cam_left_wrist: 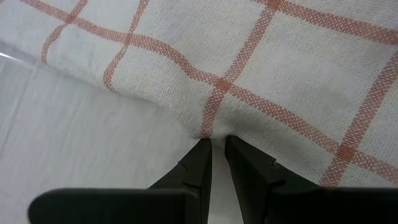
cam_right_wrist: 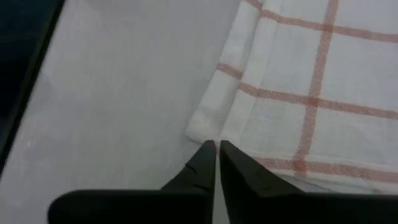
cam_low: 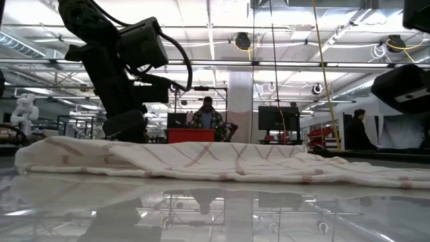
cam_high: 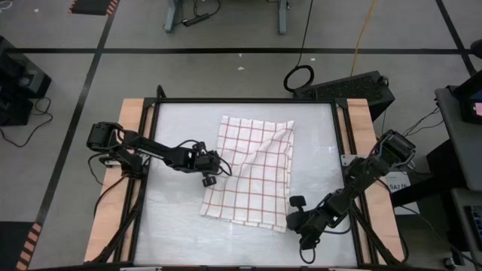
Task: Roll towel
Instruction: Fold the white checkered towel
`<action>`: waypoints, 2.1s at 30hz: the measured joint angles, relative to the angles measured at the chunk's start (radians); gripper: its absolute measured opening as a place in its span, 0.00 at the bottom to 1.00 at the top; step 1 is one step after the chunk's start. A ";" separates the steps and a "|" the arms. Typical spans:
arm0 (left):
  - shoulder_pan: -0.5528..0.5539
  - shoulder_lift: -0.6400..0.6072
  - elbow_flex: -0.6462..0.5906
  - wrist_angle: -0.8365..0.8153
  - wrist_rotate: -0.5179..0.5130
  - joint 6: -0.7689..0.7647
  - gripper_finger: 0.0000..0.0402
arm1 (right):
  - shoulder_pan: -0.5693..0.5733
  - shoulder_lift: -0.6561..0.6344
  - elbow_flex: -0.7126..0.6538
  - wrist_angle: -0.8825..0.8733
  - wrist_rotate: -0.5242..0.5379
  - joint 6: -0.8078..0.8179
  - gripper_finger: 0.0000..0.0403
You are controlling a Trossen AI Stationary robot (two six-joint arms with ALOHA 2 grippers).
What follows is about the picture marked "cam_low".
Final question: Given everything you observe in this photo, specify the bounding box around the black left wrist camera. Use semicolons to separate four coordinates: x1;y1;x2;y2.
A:
132;75;171;104

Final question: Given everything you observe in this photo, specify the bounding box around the black metal rack frame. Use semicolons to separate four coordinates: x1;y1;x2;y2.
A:
173;85;228;142

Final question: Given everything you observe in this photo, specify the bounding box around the small black monitor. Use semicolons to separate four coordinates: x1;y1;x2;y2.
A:
167;112;188;130

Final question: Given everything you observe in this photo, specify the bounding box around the white building pillar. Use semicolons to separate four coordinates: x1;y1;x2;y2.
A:
228;71;254;144

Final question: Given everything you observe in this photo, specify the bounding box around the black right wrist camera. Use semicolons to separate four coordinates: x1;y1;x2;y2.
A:
371;63;430;116

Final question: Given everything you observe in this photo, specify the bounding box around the black cage frame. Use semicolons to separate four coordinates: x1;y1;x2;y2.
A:
56;115;108;139

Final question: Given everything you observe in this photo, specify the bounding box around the red plastic bin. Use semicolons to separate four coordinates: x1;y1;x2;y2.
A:
167;128;216;145

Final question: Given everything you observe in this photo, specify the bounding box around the yellow hanging cable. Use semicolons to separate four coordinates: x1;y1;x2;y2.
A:
312;0;341;151

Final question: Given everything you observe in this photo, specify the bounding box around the white red-checked towel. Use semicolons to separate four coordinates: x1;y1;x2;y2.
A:
15;136;430;190

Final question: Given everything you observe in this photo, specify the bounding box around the black curved hose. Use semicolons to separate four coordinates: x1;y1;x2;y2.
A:
0;123;30;146

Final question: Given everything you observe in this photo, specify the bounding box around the black hanging cable with coil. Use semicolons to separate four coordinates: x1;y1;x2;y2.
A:
270;0;286;145

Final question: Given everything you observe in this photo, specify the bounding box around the long overhead light bar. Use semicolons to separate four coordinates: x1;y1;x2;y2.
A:
0;58;430;68

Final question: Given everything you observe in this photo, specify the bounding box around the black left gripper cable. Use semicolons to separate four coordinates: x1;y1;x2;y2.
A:
85;0;194;92

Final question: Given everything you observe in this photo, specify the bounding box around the white curtain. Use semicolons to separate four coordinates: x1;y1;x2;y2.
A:
364;114;426;151

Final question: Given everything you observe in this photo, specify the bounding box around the person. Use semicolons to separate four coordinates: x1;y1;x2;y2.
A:
345;108;378;151
187;96;226;143

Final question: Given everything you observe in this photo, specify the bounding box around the red cart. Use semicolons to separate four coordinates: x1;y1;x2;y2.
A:
307;126;336;151

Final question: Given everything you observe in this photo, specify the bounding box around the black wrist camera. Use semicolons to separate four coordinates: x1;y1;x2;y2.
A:
371;63;430;116
132;75;171;104

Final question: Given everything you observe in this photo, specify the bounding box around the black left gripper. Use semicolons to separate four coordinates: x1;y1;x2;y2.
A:
64;16;171;143

